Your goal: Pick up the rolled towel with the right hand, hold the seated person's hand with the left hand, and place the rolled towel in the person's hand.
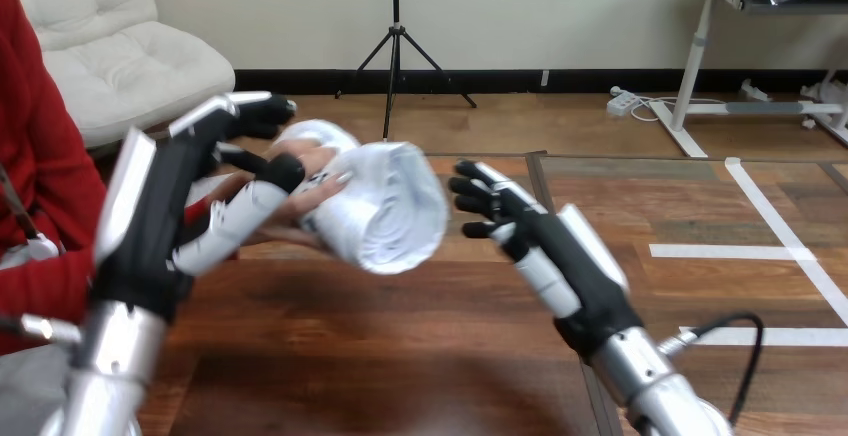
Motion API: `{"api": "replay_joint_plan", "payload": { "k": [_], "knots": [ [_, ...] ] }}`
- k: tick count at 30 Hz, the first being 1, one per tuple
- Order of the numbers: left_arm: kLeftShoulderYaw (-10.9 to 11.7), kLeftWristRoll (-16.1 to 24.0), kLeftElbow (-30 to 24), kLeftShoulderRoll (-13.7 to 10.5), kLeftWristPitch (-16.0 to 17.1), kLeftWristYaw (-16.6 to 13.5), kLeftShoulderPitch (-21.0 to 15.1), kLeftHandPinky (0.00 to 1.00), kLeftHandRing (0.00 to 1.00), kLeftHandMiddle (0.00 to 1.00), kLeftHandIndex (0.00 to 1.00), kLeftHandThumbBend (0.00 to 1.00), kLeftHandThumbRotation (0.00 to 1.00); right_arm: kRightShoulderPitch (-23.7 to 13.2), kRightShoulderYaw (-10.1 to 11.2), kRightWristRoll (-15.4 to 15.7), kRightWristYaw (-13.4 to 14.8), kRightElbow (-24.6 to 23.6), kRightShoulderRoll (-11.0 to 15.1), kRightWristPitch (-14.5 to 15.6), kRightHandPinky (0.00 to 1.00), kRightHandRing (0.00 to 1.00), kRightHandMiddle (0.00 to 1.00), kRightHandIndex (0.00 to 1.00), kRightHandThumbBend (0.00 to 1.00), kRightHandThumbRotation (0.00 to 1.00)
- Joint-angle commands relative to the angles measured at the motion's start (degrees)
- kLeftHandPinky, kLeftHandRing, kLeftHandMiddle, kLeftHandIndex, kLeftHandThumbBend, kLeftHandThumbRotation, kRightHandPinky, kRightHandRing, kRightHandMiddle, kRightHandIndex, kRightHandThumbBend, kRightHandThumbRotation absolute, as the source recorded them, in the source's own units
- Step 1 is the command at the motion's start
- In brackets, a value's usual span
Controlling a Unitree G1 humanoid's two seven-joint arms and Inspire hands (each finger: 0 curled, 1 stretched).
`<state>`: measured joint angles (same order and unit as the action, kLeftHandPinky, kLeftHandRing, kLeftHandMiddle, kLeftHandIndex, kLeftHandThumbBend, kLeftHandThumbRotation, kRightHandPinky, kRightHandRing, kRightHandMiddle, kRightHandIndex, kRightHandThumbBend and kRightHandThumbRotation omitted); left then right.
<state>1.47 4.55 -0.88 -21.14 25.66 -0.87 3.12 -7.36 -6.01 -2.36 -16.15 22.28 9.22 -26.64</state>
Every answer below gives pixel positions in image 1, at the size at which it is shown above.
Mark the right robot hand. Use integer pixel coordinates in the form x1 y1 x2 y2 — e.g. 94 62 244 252
447 159 645 362

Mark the white towel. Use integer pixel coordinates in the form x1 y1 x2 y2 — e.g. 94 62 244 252
274 118 452 277

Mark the white power strip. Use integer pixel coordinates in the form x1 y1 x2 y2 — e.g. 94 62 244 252
605 85 643 119

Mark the black tripod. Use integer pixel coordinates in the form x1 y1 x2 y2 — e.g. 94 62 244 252
333 0 479 143

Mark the white cushioned chair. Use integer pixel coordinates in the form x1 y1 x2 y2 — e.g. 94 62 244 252
0 0 237 151

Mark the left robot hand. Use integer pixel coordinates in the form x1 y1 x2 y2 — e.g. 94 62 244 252
89 91 308 326

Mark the person's body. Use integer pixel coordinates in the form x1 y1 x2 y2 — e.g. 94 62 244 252
0 0 109 436

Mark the person's hand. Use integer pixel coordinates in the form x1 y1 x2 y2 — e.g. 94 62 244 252
197 140 354 250

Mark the black cable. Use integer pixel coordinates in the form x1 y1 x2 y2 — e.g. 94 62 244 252
688 311 765 428

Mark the tangle of cables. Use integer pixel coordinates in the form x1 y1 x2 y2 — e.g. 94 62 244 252
627 93 731 124

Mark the white desk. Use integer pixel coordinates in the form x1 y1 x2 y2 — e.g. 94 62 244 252
647 0 848 160

